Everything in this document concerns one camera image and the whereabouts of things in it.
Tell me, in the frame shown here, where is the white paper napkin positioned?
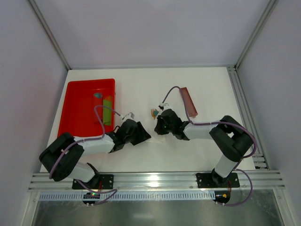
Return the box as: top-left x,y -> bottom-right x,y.
143,113 -> 166,144

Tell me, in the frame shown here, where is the orange plastic fork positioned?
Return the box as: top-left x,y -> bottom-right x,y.
151,109 -> 159,120

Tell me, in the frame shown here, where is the brown utensil case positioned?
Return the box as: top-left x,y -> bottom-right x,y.
181,87 -> 198,118

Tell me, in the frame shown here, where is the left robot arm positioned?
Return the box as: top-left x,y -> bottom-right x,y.
39,119 -> 151,189

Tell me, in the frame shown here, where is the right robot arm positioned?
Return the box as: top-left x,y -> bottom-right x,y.
154,109 -> 257,188

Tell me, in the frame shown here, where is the green rolled napkin bundle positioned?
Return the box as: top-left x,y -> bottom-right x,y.
103,96 -> 112,126

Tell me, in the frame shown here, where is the teal spoon in tray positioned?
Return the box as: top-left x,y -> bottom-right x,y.
94,93 -> 103,99

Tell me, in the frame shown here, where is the red plastic tray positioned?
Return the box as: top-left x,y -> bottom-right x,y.
57,79 -> 115,137

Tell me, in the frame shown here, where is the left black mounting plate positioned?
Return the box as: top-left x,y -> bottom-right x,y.
72,174 -> 114,190

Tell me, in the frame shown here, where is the black mounting plate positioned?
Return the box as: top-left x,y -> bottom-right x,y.
72,174 -> 114,190
196,173 -> 240,188

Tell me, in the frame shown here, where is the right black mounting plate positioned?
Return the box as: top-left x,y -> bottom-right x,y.
196,173 -> 240,188

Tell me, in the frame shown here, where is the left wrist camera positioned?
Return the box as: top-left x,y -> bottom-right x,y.
120,112 -> 135,121

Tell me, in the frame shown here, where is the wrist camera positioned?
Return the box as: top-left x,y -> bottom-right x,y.
120,112 -> 135,121
158,103 -> 172,112

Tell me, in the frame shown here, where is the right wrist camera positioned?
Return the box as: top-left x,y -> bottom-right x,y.
158,103 -> 172,112

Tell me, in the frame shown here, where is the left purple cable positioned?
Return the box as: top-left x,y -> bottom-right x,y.
48,105 -> 125,205

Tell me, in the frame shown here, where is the slotted cable duct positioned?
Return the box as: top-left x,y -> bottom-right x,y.
39,190 -> 216,201

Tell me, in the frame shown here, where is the right side aluminium rail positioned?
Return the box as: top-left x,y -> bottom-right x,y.
227,66 -> 269,170

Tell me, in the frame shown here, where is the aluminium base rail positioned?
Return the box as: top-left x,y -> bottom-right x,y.
28,170 -> 285,192

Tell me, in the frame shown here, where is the left aluminium frame post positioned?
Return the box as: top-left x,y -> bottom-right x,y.
27,0 -> 71,71

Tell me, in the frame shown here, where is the aluminium frame post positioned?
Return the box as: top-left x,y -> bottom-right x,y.
27,0 -> 71,71
235,0 -> 279,70

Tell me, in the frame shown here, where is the right aluminium frame post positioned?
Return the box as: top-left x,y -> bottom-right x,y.
235,0 -> 279,70

